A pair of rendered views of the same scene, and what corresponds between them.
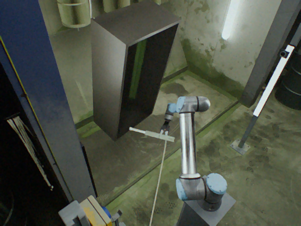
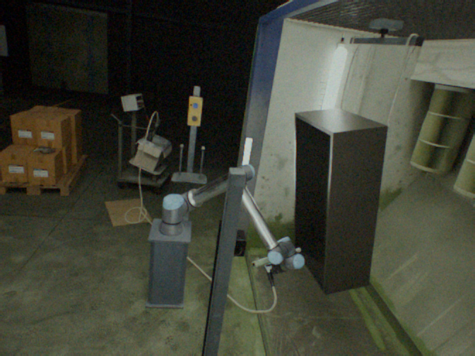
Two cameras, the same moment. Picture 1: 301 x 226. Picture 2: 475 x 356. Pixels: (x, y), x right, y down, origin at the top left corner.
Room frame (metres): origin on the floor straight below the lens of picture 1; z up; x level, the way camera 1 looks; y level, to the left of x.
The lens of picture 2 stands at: (2.38, -2.00, 1.98)
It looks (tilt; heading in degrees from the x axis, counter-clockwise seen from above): 21 degrees down; 125
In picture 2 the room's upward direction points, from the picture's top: 8 degrees clockwise
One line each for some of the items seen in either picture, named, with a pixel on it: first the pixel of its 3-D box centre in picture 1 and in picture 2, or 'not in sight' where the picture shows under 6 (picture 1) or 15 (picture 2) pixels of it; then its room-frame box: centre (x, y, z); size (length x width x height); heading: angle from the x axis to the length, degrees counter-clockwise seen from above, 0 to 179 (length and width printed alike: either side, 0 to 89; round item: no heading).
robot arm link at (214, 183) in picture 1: (213, 187); (173, 208); (0.79, -0.49, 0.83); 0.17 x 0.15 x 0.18; 95
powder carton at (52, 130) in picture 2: not in sight; (54, 130); (-1.99, -0.08, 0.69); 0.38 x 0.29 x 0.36; 136
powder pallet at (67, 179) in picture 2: not in sight; (48, 171); (-2.10, -0.16, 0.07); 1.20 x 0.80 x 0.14; 141
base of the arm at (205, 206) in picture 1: (210, 196); (171, 224); (0.79, -0.50, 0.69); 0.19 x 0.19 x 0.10
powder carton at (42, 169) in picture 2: not in sight; (46, 165); (-1.71, -0.34, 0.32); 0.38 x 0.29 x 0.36; 141
